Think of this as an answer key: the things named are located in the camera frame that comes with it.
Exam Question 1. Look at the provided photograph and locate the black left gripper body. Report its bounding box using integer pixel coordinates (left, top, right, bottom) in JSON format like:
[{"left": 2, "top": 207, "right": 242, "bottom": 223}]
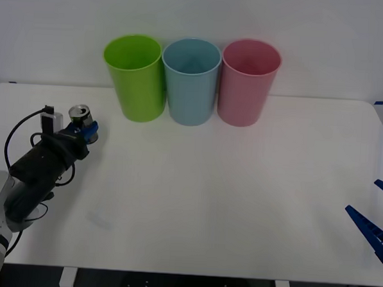
[{"left": 46, "top": 125, "right": 92, "bottom": 165}]

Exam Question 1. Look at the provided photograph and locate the black drink can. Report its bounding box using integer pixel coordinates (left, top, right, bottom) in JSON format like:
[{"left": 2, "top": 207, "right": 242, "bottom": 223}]
[{"left": 66, "top": 103, "right": 101, "bottom": 144}]

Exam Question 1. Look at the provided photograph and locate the green plastic waste bin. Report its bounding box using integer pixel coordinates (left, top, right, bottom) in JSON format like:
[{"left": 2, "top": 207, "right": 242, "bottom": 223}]
[{"left": 99, "top": 32, "right": 169, "bottom": 125}]

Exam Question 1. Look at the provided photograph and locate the pale blue plastic waste bin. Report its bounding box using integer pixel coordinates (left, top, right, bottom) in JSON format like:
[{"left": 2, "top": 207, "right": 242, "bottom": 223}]
[{"left": 158, "top": 36, "right": 223, "bottom": 129}]

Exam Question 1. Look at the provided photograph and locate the pink plastic waste bin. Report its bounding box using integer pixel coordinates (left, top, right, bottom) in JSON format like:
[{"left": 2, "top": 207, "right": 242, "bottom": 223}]
[{"left": 216, "top": 37, "right": 284, "bottom": 130}]

